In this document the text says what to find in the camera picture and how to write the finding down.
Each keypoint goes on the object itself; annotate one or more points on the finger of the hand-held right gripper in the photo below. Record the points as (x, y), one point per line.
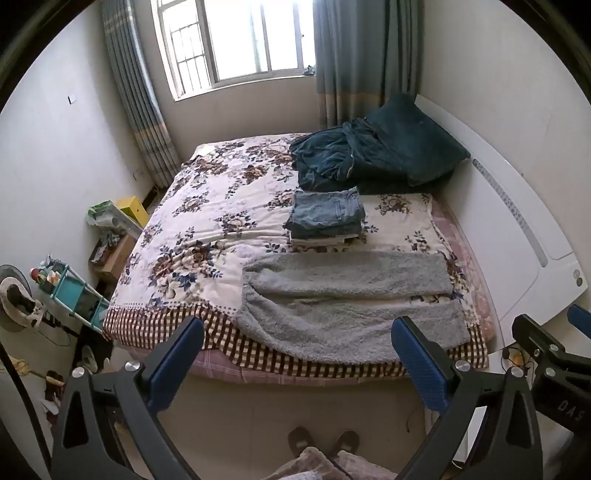
(535, 334)
(581, 317)

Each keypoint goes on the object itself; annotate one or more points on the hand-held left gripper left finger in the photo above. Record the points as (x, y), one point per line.
(171, 367)

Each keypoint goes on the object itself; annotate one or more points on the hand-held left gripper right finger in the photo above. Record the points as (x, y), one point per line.
(421, 367)

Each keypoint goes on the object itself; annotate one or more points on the grey fleece pants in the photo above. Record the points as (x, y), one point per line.
(332, 323)

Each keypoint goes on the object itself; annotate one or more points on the brown slipper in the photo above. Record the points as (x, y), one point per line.
(346, 443)
(301, 441)

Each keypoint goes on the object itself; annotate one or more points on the teal storage cart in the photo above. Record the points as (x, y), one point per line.
(76, 295)

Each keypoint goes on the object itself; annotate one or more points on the cardboard box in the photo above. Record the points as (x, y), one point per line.
(115, 258)

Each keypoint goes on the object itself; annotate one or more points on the person's legs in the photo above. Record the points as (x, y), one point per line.
(323, 467)

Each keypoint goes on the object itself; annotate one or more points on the white headboard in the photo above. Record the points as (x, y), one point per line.
(508, 184)

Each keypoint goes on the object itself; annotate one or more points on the yellow box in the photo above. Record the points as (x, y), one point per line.
(131, 210)

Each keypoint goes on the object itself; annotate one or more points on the floral blanket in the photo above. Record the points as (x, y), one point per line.
(207, 207)

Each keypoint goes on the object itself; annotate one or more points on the standing fan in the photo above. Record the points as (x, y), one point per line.
(16, 300)

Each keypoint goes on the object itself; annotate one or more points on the green box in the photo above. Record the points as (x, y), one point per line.
(100, 210)

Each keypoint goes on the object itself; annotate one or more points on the folded blue jeans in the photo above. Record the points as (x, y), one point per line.
(325, 210)

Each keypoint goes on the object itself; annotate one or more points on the dark teal blanket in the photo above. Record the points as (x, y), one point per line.
(332, 154)

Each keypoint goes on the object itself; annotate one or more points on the dark teal pillow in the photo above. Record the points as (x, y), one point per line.
(415, 134)

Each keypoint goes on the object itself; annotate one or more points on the blue grey curtain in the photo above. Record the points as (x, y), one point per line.
(364, 60)
(136, 101)

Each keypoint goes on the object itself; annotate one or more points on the window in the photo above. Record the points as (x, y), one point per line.
(240, 41)

